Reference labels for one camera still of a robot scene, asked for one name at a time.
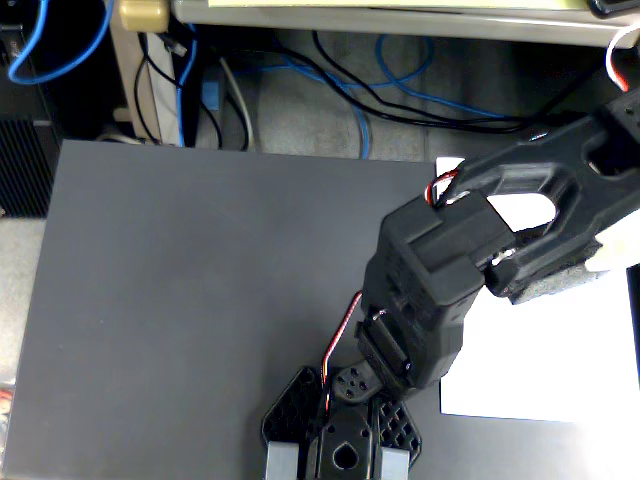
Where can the black foam cube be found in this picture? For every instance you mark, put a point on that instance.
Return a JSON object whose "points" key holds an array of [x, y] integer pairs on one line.
{"points": [[555, 277]]}

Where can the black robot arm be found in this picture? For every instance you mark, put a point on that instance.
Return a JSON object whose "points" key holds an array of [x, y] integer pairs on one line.
{"points": [[425, 280]]}

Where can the white paper sheet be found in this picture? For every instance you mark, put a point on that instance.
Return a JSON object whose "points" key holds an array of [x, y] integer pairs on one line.
{"points": [[525, 360]]}

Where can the black device on desk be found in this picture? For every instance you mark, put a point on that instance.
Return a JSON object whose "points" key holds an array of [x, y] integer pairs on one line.
{"points": [[615, 6]]}

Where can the silver base clamp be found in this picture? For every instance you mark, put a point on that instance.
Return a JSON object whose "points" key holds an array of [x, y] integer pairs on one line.
{"points": [[282, 460], [395, 462]]}

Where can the grey desk edge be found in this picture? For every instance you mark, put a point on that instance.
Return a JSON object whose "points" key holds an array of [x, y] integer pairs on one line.
{"points": [[400, 25]]}

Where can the small blue box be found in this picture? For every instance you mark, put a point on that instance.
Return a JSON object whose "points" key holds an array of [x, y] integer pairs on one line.
{"points": [[211, 96]]}

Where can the dark grey table mat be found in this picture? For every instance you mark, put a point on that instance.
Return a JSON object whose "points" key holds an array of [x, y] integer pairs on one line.
{"points": [[150, 325]]}

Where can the white desk leg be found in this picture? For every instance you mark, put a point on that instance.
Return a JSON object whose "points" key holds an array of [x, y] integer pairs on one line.
{"points": [[162, 110]]}

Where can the clear network plug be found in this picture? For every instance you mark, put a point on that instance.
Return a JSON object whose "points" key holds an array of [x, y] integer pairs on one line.
{"points": [[176, 47]]}

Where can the white plastic knob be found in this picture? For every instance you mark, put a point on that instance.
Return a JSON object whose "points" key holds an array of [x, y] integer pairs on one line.
{"points": [[121, 114]]}

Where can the beige plastic block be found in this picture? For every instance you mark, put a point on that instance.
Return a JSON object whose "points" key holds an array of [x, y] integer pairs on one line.
{"points": [[144, 15]]}

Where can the black ribbed case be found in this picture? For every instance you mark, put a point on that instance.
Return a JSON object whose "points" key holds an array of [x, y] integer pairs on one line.
{"points": [[25, 167]]}

